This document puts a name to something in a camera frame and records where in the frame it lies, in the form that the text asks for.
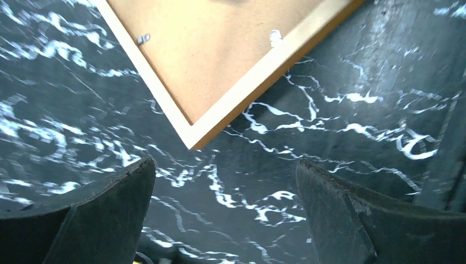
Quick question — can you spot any brown cardboard backing board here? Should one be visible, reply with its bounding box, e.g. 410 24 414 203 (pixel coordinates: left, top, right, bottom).
110 0 318 124

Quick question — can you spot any wooden picture frame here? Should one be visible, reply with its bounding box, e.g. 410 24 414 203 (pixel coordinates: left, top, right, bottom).
95 0 362 150

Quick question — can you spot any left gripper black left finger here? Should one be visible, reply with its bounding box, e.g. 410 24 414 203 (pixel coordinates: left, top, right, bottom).
1 157 156 263

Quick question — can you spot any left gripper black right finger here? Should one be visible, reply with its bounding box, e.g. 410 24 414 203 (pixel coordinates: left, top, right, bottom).
296 159 465 263

